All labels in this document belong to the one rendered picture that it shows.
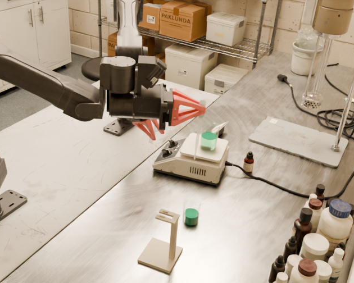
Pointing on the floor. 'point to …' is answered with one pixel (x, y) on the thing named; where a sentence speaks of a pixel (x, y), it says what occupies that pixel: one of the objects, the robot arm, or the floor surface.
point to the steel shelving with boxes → (232, 33)
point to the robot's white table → (64, 174)
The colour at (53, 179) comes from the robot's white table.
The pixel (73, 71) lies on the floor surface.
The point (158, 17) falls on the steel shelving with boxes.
